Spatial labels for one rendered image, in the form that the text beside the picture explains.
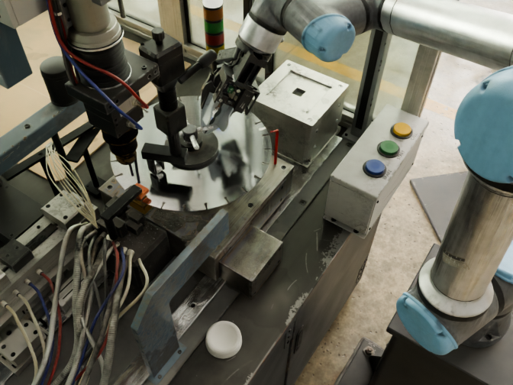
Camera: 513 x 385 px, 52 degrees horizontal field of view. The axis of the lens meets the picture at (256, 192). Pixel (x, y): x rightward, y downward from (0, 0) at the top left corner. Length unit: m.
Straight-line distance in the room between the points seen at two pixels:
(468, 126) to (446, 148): 1.95
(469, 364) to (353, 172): 0.44
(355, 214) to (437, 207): 1.16
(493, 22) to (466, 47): 0.05
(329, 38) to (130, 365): 0.68
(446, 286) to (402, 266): 1.26
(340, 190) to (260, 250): 0.22
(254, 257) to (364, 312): 0.96
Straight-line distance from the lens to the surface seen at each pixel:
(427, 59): 1.25
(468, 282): 0.84
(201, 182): 1.04
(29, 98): 1.63
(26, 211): 1.24
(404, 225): 2.24
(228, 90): 0.98
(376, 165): 1.15
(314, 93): 1.32
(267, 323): 1.09
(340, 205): 1.18
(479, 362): 1.15
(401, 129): 1.25
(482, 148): 0.64
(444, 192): 2.37
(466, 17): 0.84
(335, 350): 1.91
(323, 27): 0.87
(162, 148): 1.02
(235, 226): 1.09
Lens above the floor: 1.73
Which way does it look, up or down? 50 degrees down
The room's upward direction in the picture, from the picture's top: 1 degrees clockwise
